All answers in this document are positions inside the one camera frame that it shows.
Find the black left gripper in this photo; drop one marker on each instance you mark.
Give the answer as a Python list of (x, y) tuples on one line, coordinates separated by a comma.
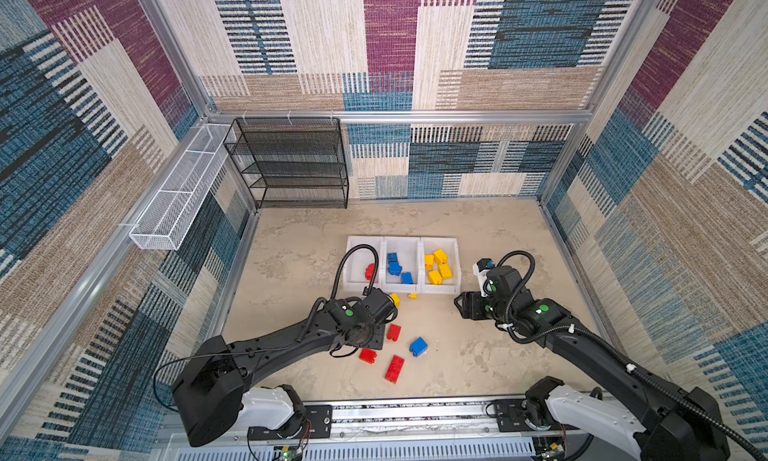
[(378, 340)]

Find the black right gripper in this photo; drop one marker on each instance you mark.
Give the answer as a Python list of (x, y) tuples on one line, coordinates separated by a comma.
[(470, 302)]

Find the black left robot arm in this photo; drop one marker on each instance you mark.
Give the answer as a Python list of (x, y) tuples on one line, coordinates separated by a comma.
[(219, 383)]

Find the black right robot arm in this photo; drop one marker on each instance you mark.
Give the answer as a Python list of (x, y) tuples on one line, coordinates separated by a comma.
[(651, 419)]

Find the long red lego brick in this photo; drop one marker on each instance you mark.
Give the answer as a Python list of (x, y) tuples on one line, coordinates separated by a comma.
[(394, 369)]

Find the white right plastic bin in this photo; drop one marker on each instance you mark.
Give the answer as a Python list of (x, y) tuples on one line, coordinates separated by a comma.
[(427, 245)]

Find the white plastic bin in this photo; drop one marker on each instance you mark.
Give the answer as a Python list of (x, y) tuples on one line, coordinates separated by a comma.
[(427, 245), (353, 276), (407, 250)]

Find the white left plastic bin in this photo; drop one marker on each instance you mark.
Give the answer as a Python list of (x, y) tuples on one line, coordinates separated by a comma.
[(353, 276)]

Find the white middle plastic bin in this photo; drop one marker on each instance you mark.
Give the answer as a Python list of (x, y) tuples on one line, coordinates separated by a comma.
[(407, 250)]

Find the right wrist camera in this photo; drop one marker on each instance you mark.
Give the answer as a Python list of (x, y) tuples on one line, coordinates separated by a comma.
[(480, 270)]

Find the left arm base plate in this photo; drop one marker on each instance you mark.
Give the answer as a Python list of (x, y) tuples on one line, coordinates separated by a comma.
[(313, 421)]

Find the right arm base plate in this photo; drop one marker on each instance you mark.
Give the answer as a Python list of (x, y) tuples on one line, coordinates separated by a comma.
[(520, 415)]

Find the aluminium front rail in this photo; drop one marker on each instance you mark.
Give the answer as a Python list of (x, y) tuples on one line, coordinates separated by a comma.
[(431, 428)]

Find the black wire shelf rack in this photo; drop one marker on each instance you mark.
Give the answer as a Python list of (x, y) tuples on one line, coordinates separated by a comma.
[(291, 162)]

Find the white wire mesh basket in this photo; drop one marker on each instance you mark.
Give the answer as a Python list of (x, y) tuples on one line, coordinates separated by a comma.
[(164, 224)]

